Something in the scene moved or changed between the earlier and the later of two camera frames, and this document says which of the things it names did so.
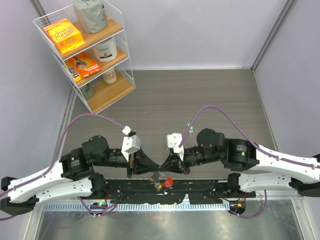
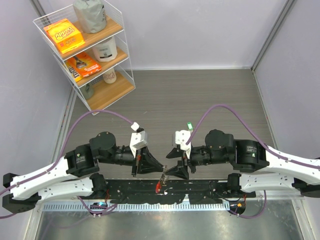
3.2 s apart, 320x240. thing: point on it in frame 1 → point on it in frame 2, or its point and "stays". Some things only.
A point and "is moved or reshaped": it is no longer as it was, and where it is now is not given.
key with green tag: [191, 129] stays
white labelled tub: [106, 50] stays
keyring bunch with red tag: [154, 178] is moved or reshaped
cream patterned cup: [110, 77] stays
